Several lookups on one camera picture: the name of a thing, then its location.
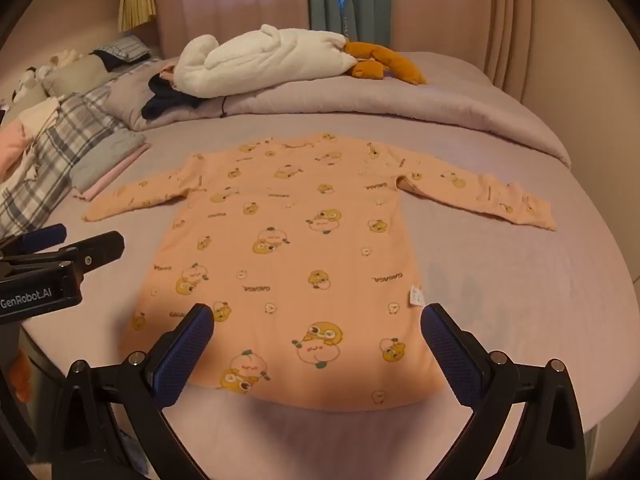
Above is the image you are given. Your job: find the bed with lilac sheet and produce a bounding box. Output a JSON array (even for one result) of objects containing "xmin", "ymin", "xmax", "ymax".
[{"xmin": 20, "ymin": 50, "xmax": 640, "ymax": 480}]

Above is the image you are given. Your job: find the teal curtain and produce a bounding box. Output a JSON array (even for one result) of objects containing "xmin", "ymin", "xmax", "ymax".
[{"xmin": 306, "ymin": 0, "xmax": 391, "ymax": 43}]

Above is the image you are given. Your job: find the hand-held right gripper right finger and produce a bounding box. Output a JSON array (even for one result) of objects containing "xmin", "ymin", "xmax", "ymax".
[{"xmin": 420, "ymin": 303, "xmax": 586, "ymax": 480}]

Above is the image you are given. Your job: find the lilac duvet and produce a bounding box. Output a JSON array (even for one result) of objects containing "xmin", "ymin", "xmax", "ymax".
[{"xmin": 107, "ymin": 50, "xmax": 573, "ymax": 168}]

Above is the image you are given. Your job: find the grey folded cloth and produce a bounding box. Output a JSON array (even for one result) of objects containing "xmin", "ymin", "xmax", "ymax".
[{"xmin": 70, "ymin": 130, "xmax": 151, "ymax": 191}]

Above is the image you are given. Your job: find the striped pillow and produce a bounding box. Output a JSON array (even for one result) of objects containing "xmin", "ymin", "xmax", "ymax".
[{"xmin": 92, "ymin": 35, "xmax": 153, "ymax": 73}]

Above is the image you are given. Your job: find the peach cartoon print shirt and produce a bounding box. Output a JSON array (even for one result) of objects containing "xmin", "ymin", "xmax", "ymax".
[{"xmin": 82, "ymin": 132, "xmax": 558, "ymax": 413}]

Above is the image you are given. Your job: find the small black white plush toy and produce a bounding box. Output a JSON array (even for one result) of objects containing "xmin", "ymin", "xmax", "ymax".
[{"xmin": 11, "ymin": 64, "xmax": 52, "ymax": 105}]

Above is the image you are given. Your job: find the pink folded cloth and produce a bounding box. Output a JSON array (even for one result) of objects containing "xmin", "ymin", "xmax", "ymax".
[{"xmin": 75, "ymin": 142, "xmax": 153, "ymax": 201}]

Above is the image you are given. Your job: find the grey plaid blanket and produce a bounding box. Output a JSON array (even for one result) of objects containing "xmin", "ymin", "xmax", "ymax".
[{"xmin": 0, "ymin": 82, "xmax": 131, "ymax": 238}]

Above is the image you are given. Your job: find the pink crumpled cloth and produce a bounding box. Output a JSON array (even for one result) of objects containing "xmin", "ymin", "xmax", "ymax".
[{"xmin": 0, "ymin": 120, "xmax": 32, "ymax": 172}]

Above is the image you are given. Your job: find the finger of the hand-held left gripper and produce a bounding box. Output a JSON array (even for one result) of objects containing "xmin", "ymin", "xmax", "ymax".
[
  {"xmin": 57, "ymin": 231, "xmax": 126, "ymax": 275},
  {"xmin": 0, "ymin": 224, "xmax": 67, "ymax": 261}
]

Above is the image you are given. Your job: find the cream cloth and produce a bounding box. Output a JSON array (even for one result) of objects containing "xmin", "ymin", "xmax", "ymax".
[{"xmin": 17, "ymin": 97, "xmax": 63, "ymax": 181}]

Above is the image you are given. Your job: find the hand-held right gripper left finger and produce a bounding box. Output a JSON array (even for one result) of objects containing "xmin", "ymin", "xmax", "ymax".
[{"xmin": 52, "ymin": 303, "xmax": 216, "ymax": 480}]

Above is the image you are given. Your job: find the beige pillow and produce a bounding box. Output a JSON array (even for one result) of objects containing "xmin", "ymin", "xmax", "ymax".
[{"xmin": 42, "ymin": 55, "xmax": 121, "ymax": 98}]

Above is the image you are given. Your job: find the white blanket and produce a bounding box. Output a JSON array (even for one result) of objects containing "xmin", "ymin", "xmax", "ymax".
[{"xmin": 172, "ymin": 27, "xmax": 428, "ymax": 100}]

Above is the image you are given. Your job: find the dark navy cloth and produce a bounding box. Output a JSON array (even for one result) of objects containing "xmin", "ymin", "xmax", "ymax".
[{"xmin": 141, "ymin": 72, "xmax": 206, "ymax": 118}]

